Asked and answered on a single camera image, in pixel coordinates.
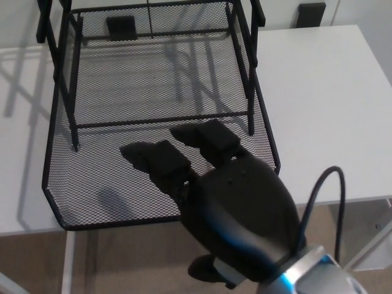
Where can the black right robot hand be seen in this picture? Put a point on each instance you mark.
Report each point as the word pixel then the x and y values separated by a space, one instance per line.
pixel 239 208

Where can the black mesh file tray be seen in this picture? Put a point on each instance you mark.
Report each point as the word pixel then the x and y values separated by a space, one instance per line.
pixel 107 101

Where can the white desk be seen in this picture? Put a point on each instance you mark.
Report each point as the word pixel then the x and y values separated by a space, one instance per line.
pixel 321 92

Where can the black rectangular bracket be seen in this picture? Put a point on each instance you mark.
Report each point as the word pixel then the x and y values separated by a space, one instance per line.
pixel 121 28
pixel 312 14

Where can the black metal file rack frame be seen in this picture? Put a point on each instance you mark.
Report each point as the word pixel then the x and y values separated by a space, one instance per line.
pixel 41 33

